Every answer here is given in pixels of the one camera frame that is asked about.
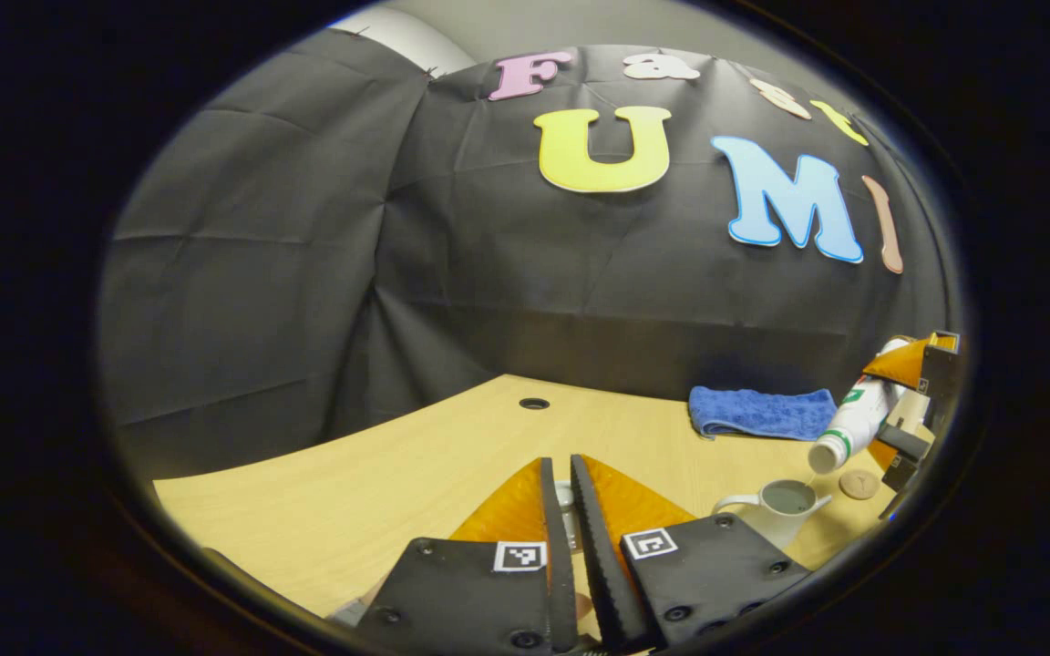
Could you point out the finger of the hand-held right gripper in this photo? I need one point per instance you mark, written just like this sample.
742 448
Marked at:
903 363
908 442

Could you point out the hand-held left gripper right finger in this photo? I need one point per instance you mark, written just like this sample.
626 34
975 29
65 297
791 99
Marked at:
600 547

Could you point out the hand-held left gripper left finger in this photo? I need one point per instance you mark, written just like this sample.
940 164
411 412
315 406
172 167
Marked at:
557 556

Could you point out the white water bottle green label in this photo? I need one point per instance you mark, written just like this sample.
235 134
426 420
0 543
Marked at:
853 421

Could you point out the round wooden coaster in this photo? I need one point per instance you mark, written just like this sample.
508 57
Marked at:
859 484

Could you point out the white ceramic teacup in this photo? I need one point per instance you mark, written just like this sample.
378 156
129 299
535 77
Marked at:
776 524

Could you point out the blue folded towel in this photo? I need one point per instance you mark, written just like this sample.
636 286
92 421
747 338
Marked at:
762 412

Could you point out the black backdrop cloth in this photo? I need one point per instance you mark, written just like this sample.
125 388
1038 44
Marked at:
397 273

